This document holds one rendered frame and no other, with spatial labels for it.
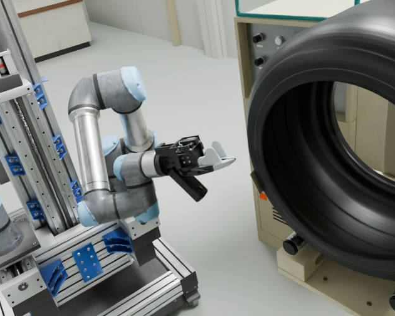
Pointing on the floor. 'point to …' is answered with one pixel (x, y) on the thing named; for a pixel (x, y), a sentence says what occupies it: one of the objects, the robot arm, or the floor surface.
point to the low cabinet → (52, 27)
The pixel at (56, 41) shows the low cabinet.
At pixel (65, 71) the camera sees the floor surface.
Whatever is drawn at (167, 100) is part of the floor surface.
